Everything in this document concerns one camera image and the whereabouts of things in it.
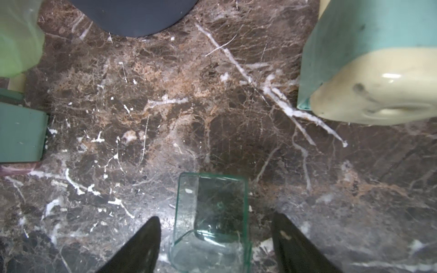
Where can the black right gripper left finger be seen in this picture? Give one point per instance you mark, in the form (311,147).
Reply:
(140,253)

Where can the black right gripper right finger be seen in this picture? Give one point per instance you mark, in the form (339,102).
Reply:
(295,253)

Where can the clear green shavings tray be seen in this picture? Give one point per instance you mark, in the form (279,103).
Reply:
(211,228)

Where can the mint green pencil sharpener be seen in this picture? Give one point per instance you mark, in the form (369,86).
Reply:
(371,62)

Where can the light green pencil sharpener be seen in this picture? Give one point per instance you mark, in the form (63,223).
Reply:
(22,39)

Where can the sage green pencil sharpener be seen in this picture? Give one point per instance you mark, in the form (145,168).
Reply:
(23,130)

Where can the green plastic bin liner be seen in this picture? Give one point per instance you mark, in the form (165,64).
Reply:
(134,18)

